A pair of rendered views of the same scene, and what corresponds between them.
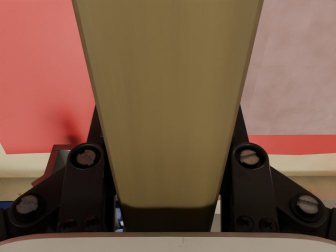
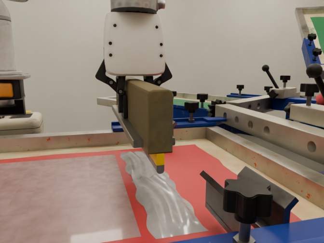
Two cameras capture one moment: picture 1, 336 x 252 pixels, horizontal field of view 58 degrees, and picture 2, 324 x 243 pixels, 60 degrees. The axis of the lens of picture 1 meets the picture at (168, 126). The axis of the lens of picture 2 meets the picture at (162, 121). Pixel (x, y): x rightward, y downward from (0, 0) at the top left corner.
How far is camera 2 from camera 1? 40 cm
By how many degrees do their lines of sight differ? 34
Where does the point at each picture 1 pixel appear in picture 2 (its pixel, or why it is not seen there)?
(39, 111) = (182, 154)
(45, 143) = (178, 147)
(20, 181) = (188, 137)
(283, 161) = (62, 152)
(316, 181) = (42, 146)
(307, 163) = (49, 152)
